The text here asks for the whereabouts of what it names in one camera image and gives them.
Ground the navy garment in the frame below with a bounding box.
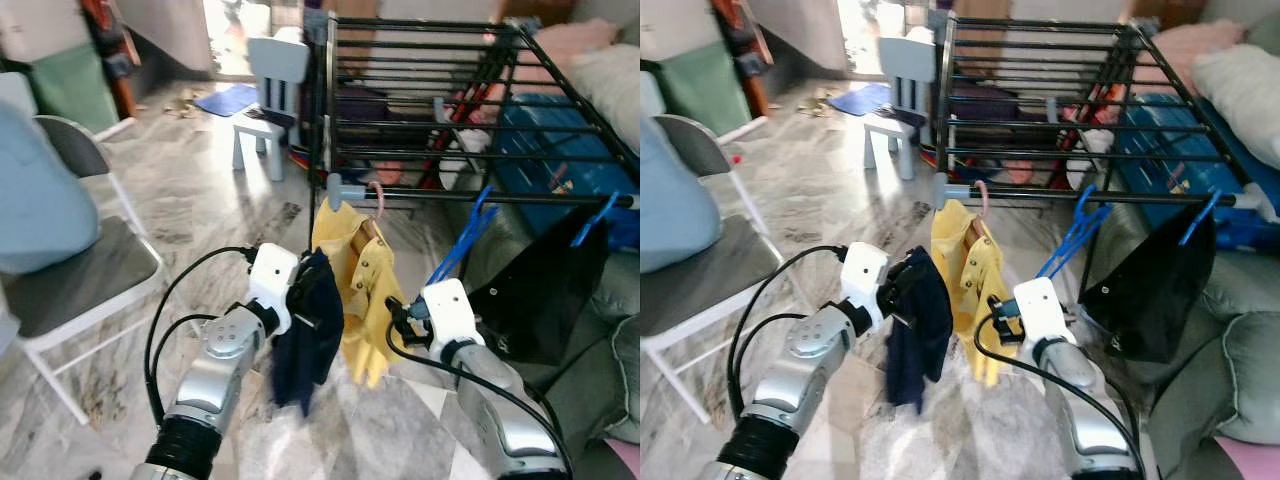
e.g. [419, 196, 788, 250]
[268, 247, 347, 417]
[884, 245, 957, 414]

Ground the blue plastic hanger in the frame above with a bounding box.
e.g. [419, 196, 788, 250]
[1177, 189, 1225, 248]
[569, 189, 622, 249]
[424, 184, 499, 293]
[1034, 184, 1113, 283]

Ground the yellow shirt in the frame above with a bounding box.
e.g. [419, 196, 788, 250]
[311, 197, 410, 390]
[929, 197, 1018, 388]

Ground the black garment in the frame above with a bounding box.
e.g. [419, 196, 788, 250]
[1077, 205, 1220, 364]
[467, 205, 612, 366]

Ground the black drying rack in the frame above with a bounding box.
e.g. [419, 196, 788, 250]
[928, 14, 1280, 246]
[303, 14, 641, 246]

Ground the grey folding chair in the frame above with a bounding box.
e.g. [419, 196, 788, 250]
[0, 114, 167, 427]
[640, 112, 787, 427]

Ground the blue floor mat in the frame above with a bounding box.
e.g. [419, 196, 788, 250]
[827, 82, 894, 117]
[194, 83, 262, 119]

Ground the blue storage box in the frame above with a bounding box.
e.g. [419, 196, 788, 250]
[495, 92, 641, 253]
[1108, 92, 1280, 253]

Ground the white child chair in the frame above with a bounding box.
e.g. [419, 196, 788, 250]
[864, 36, 939, 183]
[231, 36, 312, 183]

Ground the light blue cloth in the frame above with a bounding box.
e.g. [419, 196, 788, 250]
[640, 113, 712, 277]
[0, 98, 102, 277]

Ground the pink mat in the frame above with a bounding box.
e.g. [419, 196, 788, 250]
[603, 436, 641, 480]
[1211, 434, 1280, 480]

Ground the green board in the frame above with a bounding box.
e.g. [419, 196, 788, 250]
[27, 44, 123, 137]
[655, 40, 758, 143]

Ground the white pillow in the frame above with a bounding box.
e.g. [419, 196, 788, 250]
[1190, 44, 1280, 173]
[568, 44, 641, 153]

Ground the pink blanket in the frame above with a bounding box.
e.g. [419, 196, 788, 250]
[528, 17, 623, 73]
[1148, 18, 1249, 73]

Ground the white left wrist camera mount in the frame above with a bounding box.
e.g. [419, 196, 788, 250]
[246, 242, 302, 337]
[839, 242, 892, 333]

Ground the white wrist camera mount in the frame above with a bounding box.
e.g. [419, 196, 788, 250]
[246, 242, 302, 337]
[839, 242, 892, 333]
[419, 278, 489, 365]
[1012, 277, 1074, 348]

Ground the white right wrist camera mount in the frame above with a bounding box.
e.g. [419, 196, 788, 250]
[419, 278, 489, 365]
[1012, 277, 1074, 348]

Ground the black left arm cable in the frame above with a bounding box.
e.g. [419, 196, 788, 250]
[144, 246, 263, 427]
[726, 244, 853, 419]

